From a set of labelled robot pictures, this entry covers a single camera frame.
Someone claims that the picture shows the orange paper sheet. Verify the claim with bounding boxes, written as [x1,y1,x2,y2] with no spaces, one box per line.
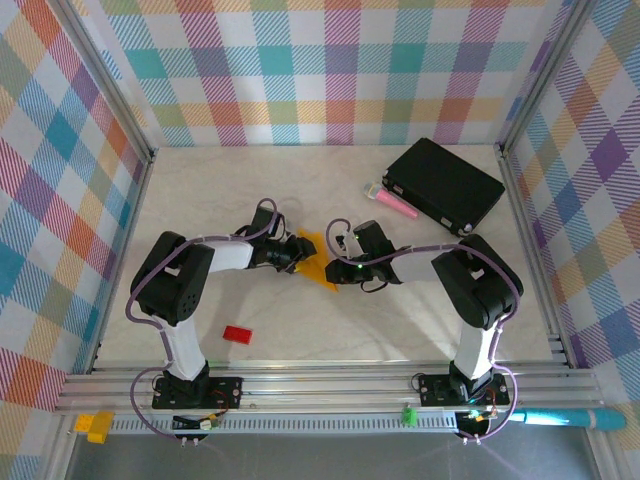
[294,228,344,294]

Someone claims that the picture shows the pink marker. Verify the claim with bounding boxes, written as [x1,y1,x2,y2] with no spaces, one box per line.
[363,182,419,220]

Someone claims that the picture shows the red block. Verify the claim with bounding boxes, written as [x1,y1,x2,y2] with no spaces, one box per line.
[222,325,255,346]

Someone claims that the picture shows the black ribbed case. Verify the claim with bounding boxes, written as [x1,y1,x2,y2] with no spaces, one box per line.
[380,138,506,239]

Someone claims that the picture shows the teal tube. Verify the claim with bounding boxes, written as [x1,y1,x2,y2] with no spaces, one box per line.
[514,407,628,433]

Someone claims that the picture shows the yellow toy brick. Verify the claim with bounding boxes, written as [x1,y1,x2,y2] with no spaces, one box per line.
[74,410,116,445]

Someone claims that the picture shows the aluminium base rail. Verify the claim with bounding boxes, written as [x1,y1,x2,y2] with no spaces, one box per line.
[53,366,604,414]

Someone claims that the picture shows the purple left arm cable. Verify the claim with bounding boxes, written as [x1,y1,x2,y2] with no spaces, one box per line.
[124,198,286,442]

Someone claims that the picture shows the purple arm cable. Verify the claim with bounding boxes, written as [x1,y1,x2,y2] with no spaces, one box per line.
[325,217,524,442]
[124,198,286,442]

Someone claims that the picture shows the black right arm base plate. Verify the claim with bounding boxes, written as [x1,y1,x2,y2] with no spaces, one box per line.
[417,372,512,408]

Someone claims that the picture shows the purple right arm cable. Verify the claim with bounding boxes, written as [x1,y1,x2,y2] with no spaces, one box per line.
[325,217,524,442]

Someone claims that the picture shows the slotted cable duct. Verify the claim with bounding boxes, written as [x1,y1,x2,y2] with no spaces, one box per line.
[107,412,462,435]

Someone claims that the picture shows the aluminium side rail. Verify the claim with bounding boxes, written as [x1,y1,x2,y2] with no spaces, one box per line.
[497,144,574,369]
[84,149,157,375]

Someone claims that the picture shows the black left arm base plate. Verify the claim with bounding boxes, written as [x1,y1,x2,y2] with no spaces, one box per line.
[151,375,245,411]

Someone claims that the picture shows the small wired connector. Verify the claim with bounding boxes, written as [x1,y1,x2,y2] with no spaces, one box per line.
[459,407,499,426]
[171,410,226,432]

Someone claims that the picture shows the aluminium frame post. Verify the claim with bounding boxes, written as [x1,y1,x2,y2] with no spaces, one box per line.
[494,0,599,159]
[48,0,157,164]

